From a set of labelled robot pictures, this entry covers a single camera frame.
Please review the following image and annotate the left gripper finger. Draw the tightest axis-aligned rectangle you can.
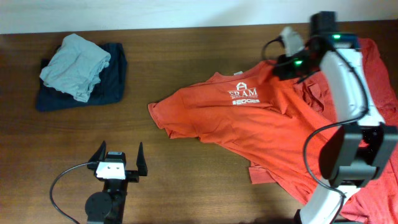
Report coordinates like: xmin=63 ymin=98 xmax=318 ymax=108
xmin=136 ymin=142 xmax=147 ymax=173
xmin=88 ymin=141 xmax=106 ymax=162

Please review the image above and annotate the orange printed t-shirt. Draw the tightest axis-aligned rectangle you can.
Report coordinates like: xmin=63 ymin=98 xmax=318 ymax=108
xmin=148 ymin=62 xmax=336 ymax=203

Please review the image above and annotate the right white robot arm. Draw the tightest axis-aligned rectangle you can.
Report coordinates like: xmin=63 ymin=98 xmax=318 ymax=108
xmin=274 ymin=11 xmax=397 ymax=223

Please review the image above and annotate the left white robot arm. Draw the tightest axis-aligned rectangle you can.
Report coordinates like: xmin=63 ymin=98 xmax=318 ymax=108
xmin=85 ymin=142 xmax=148 ymax=224

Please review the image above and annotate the folded navy garment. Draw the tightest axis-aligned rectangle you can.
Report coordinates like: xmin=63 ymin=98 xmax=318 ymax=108
xmin=35 ymin=43 xmax=127 ymax=112

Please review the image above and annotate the folded grey t-shirt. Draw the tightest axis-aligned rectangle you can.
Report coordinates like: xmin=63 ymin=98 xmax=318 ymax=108
xmin=40 ymin=34 xmax=111 ymax=103

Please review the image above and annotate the red t-shirt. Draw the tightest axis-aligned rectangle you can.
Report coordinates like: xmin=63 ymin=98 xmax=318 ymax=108
xmin=294 ymin=33 xmax=397 ymax=223

